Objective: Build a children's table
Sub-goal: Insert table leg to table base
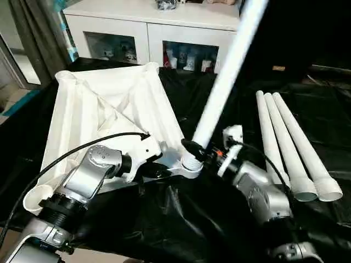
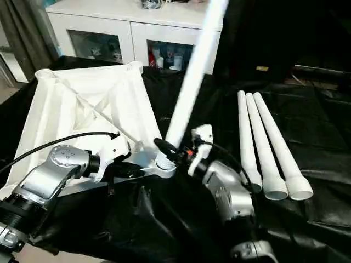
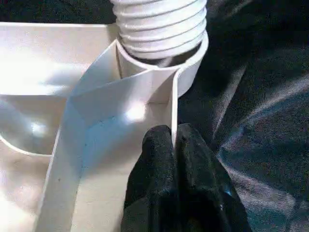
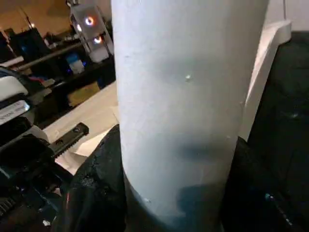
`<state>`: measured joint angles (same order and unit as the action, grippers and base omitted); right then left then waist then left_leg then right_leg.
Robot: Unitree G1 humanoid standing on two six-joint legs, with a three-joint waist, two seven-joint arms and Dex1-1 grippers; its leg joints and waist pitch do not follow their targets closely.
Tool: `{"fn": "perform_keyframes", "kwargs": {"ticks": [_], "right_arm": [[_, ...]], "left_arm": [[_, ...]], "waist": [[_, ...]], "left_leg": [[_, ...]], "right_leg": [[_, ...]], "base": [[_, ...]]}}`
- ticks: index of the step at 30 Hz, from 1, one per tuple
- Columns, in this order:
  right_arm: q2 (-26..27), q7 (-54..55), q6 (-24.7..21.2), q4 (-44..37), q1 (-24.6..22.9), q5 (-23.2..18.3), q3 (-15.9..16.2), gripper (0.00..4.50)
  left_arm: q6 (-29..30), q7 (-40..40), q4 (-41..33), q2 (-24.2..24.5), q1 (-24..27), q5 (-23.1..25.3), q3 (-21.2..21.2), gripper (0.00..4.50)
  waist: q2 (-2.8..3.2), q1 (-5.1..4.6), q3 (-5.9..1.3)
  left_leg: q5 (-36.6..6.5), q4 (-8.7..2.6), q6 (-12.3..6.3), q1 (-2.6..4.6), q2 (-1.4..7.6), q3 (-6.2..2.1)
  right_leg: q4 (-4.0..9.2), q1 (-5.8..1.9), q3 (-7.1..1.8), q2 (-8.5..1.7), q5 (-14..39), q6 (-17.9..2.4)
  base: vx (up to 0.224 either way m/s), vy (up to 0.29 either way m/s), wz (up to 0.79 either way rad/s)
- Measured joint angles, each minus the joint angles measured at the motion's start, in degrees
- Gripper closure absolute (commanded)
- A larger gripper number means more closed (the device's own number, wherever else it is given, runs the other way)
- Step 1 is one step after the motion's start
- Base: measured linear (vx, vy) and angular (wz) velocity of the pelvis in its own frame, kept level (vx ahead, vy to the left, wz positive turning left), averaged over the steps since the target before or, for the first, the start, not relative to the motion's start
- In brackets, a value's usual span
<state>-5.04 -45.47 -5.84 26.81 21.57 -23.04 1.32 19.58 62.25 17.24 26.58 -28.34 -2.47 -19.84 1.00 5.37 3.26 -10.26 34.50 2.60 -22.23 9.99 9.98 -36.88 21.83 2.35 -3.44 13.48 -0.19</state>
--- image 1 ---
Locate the white plastic table leg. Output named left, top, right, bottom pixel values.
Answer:
left=255, top=92, right=291, bottom=187
left=180, top=0, right=269, bottom=179
left=272, top=92, right=343, bottom=203
left=263, top=93, right=319, bottom=202

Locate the white plastic table top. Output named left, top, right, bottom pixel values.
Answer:
left=23, top=62, right=205, bottom=217

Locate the black mat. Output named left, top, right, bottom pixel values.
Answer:
left=0, top=56, right=351, bottom=263

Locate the white glass-door cabinet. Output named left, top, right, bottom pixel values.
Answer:
left=62, top=0, right=242, bottom=72

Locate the black cabinet gold label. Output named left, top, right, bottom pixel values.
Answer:
left=219, top=0, right=316, bottom=80

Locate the dark grey bundle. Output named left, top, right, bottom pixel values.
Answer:
left=155, top=0, right=178, bottom=12

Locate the grey curtain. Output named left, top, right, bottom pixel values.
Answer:
left=10, top=0, right=72, bottom=83

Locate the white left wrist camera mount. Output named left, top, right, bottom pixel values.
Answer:
left=124, top=135, right=162, bottom=184

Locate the grey door frame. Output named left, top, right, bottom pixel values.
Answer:
left=0, top=34, right=42, bottom=88

